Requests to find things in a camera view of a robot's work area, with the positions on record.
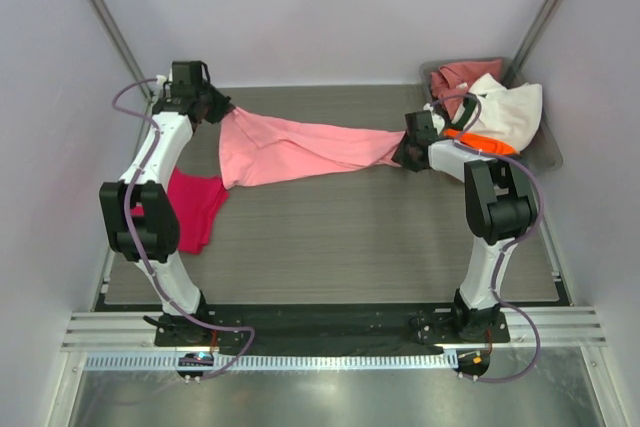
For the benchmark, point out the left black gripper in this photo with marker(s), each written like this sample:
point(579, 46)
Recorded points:
point(222, 104)

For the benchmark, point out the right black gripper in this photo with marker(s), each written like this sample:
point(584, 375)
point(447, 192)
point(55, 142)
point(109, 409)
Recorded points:
point(400, 157)

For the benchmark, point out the light pink t shirt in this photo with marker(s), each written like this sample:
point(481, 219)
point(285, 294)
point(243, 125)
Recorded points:
point(257, 150)

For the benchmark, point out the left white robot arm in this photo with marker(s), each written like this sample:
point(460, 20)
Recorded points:
point(140, 222)

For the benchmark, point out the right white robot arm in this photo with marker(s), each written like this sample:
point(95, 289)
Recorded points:
point(500, 209)

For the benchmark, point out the orange t shirt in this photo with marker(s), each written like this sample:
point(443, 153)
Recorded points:
point(480, 143)

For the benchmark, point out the dusty rose t shirt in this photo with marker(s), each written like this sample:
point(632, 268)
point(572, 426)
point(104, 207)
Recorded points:
point(458, 77)

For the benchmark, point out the white t shirt green collar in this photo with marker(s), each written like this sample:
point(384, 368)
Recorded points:
point(511, 116)

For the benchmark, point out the folded magenta t shirt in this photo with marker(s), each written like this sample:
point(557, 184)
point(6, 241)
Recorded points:
point(196, 202)

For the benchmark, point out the grey plastic tray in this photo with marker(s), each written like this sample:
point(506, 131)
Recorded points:
point(542, 154)

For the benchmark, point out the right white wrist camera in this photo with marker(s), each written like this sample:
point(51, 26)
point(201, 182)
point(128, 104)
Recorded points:
point(439, 116)

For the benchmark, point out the left aluminium frame post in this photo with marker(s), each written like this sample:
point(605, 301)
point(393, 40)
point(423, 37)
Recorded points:
point(115, 36)

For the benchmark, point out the aluminium frame post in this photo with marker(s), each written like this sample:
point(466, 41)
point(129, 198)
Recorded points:
point(115, 36)
point(535, 32)

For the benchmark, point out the aluminium front rail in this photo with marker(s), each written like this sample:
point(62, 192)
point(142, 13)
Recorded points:
point(107, 331)

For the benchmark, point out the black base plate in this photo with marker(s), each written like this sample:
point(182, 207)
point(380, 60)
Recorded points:
point(327, 330)

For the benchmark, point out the right aluminium frame post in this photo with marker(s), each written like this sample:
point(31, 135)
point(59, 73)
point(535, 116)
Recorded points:
point(535, 32)

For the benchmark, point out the white slotted cable duct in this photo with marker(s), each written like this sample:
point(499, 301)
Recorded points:
point(191, 362)

